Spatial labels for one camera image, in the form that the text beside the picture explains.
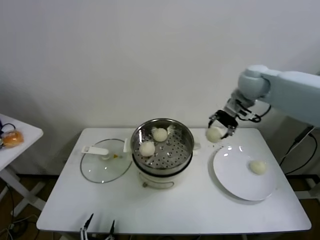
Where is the stainless steel steamer basket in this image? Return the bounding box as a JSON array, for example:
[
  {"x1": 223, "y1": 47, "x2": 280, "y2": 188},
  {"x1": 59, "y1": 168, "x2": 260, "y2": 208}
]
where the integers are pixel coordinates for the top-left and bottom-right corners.
[{"x1": 129, "y1": 118, "x2": 195, "y2": 176}]

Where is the white steamed baozi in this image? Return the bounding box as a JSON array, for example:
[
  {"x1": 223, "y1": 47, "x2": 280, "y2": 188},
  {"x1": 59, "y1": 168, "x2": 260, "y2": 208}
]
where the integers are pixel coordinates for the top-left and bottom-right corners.
[
  {"x1": 249, "y1": 160, "x2": 268, "y2": 175},
  {"x1": 205, "y1": 126, "x2": 224, "y2": 144},
  {"x1": 152, "y1": 127, "x2": 168, "y2": 143},
  {"x1": 138, "y1": 141, "x2": 156, "y2": 158}
]

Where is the white side table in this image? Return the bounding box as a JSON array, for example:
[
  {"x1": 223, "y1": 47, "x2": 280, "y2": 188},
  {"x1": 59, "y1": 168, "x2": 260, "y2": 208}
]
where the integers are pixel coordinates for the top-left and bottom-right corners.
[{"x1": 0, "y1": 114, "x2": 44, "y2": 218}]

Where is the white electric cooker pot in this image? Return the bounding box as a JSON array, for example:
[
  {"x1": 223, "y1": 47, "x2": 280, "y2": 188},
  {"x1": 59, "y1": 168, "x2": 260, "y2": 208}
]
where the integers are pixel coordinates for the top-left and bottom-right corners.
[{"x1": 123, "y1": 134, "x2": 202, "y2": 190}]

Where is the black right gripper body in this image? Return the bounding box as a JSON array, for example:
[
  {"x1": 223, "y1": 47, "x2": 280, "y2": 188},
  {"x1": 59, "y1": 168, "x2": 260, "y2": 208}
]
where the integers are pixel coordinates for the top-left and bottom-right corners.
[{"x1": 216, "y1": 98, "x2": 251, "y2": 128}]

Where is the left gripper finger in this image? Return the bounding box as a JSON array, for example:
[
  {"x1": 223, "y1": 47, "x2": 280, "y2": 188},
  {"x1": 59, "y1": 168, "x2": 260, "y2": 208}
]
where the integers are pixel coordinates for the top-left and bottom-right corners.
[
  {"x1": 106, "y1": 219, "x2": 116, "y2": 240},
  {"x1": 79, "y1": 212, "x2": 95, "y2": 240}
]

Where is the orange bun in plastic bag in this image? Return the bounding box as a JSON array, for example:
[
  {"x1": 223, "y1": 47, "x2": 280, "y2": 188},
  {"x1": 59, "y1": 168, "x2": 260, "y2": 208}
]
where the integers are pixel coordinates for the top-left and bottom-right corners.
[{"x1": 1, "y1": 131, "x2": 25, "y2": 150}]

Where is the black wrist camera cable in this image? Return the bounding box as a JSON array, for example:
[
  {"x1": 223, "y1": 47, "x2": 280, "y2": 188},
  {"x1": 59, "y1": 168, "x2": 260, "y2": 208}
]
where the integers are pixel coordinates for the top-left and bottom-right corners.
[{"x1": 254, "y1": 103, "x2": 272, "y2": 123}]

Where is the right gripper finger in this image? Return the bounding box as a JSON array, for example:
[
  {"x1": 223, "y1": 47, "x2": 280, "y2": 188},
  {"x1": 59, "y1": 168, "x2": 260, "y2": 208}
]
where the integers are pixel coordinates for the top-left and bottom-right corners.
[
  {"x1": 208, "y1": 113, "x2": 221, "y2": 130},
  {"x1": 221, "y1": 124, "x2": 237, "y2": 140}
]

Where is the white round plate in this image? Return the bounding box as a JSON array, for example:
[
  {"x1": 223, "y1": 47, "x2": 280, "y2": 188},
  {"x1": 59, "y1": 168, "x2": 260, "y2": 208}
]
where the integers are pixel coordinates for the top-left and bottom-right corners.
[{"x1": 212, "y1": 145, "x2": 277, "y2": 201}]

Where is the glass lid white handle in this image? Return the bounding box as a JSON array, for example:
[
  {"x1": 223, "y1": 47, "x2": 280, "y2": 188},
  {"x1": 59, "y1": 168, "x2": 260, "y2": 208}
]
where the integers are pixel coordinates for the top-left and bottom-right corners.
[{"x1": 79, "y1": 139, "x2": 133, "y2": 185}]

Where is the thin black looped cable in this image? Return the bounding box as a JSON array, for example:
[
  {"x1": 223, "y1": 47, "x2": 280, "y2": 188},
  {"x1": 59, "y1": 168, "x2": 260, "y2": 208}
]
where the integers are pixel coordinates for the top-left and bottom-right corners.
[{"x1": 0, "y1": 119, "x2": 17, "y2": 137}]

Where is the black power adapter cable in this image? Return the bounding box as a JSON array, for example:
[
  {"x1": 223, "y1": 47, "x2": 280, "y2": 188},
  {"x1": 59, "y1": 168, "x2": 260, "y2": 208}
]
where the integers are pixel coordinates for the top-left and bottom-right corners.
[{"x1": 278, "y1": 125, "x2": 318, "y2": 176}]

